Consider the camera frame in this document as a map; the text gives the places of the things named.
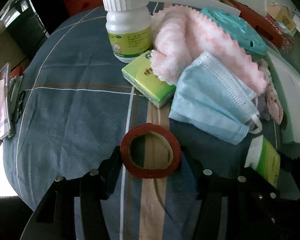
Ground green tissue pack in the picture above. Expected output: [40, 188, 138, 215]
[122, 50, 175, 108]
[244, 135, 280, 188]

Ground light blue face mask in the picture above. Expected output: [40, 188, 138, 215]
[169, 52, 263, 145]

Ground pink fluffy cloth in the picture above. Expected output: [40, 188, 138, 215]
[150, 5, 267, 95]

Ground purple cloth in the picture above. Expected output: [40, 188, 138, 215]
[256, 95, 271, 121]

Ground red tape roll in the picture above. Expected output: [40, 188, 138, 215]
[120, 123, 181, 179]

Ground pink patterned sock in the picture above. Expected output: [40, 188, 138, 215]
[257, 59, 283, 125]

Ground white green storage bin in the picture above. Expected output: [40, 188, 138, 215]
[266, 47, 300, 144]

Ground smartphone on stand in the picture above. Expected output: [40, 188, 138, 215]
[0, 62, 23, 140]

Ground red cardboard box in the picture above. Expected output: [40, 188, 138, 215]
[223, 0, 294, 53]

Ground teal plastic box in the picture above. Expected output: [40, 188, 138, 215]
[200, 7, 267, 55]

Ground white pill bottle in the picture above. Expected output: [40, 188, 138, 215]
[103, 0, 152, 63]

